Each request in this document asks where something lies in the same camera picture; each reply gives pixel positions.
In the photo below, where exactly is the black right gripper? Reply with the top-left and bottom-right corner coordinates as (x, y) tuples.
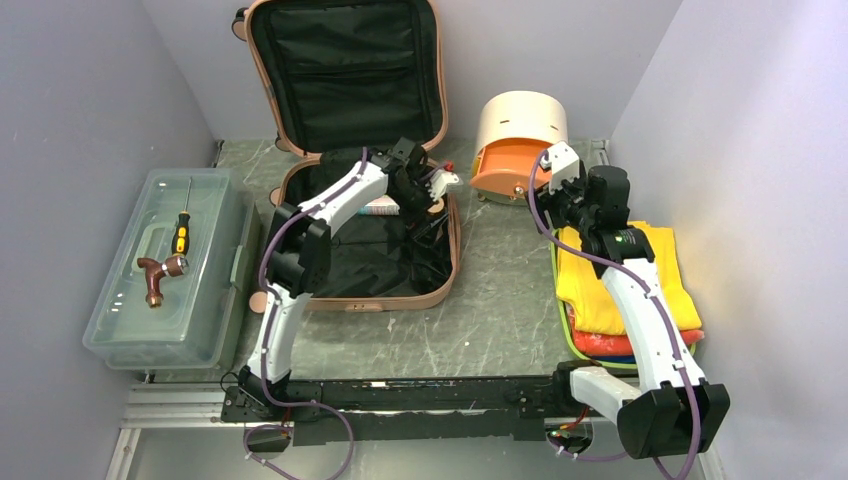
(525, 166), (596, 233)

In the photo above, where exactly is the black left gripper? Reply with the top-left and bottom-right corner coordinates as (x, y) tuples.
(388, 176), (450, 248)

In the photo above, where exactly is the pastel cosmetic tube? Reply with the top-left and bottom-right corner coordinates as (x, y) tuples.
(358, 204), (400, 216)

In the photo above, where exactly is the yellow cloth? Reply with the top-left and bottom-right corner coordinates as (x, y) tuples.
(556, 221), (704, 343)

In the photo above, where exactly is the cream orange drawer cabinet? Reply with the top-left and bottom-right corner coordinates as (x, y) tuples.
(470, 90), (568, 205)

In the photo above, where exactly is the pink hard-shell suitcase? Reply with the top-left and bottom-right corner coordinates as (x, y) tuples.
(231, 1), (460, 311)

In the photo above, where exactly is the red white tie-dye cloth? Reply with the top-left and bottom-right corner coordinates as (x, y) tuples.
(569, 311), (706, 359)

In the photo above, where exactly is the blue towel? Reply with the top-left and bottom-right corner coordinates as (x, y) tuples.
(595, 356), (636, 365)

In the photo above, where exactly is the lime green plastic tray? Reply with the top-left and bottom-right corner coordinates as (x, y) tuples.
(549, 244), (705, 370)

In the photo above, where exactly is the rose gold round jar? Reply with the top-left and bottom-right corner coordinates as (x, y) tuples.
(427, 199), (446, 219)

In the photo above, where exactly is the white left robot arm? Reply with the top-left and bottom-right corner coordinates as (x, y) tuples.
(238, 138), (458, 420)

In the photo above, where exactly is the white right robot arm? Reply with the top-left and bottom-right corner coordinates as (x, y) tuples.
(528, 161), (730, 460)

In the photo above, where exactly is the yellow black screwdriver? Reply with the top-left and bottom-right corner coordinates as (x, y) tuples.
(171, 177), (193, 256)

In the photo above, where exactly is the clear plastic storage box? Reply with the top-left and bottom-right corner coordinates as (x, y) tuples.
(82, 168), (262, 373)

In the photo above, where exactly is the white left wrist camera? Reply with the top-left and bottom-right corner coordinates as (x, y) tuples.
(423, 161), (463, 202)

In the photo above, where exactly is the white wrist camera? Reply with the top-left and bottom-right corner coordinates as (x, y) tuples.
(423, 161), (463, 202)
(540, 141), (581, 194)

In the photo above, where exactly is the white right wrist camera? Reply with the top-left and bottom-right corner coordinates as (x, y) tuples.
(540, 141), (581, 194)

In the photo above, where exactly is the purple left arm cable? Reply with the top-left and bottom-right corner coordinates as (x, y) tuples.
(241, 146), (452, 480)

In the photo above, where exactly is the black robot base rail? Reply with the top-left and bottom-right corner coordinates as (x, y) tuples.
(220, 374), (598, 451)

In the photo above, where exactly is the aluminium frame rail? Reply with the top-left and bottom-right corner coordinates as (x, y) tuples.
(105, 139), (707, 480)

